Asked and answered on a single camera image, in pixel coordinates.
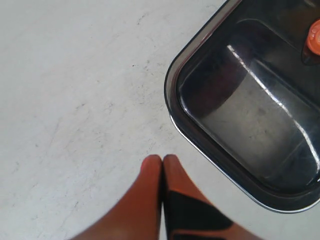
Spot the steel two-compartment lunch box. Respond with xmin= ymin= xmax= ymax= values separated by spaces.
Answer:
xmin=169 ymin=114 xmax=320 ymax=215

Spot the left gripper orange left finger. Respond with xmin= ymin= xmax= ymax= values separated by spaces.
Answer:
xmin=73 ymin=155 xmax=162 ymax=240

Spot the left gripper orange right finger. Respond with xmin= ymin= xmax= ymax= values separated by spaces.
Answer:
xmin=163 ymin=154 xmax=253 ymax=240

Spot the dark lid with orange seal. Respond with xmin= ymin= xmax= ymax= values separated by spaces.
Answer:
xmin=164 ymin=0 xmax=320 ymax=213

